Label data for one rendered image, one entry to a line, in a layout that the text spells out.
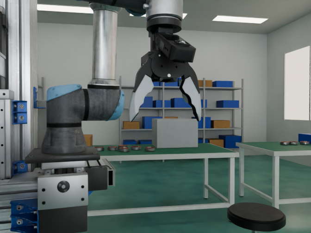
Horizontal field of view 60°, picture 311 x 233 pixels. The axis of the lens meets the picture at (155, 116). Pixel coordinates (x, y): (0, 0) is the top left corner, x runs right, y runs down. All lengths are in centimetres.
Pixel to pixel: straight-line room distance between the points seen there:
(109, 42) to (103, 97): 19
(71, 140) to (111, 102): 19
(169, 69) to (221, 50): 705
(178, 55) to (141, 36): 664
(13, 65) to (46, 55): 593
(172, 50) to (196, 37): 695
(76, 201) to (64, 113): 29
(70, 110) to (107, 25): 32
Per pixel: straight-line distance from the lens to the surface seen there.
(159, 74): 52
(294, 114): 706
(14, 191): 98
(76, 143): 96
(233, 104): 692
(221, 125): 683
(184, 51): 46
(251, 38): 802
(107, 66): 98
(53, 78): 696
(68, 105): 94
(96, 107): 96
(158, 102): 633
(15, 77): 115
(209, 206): 303
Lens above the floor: 117
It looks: 1 degrees down
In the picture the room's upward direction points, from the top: straight up
